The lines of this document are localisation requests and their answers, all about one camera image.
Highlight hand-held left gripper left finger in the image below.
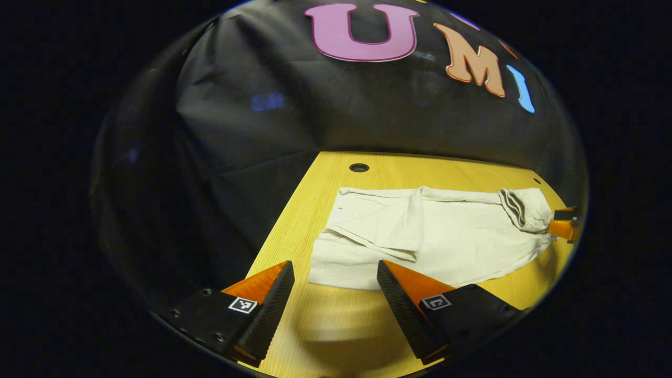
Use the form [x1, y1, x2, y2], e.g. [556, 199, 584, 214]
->
[157, 260, 296, 368]

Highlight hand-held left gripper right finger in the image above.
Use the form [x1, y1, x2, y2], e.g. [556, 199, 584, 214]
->
[376, 259, 526, 366]

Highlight white jeans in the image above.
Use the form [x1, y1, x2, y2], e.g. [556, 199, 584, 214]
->
[307, 185, 558, 291]

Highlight black backdrop cloth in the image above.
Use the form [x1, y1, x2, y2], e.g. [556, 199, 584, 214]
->
[89, 0, 589, 310]

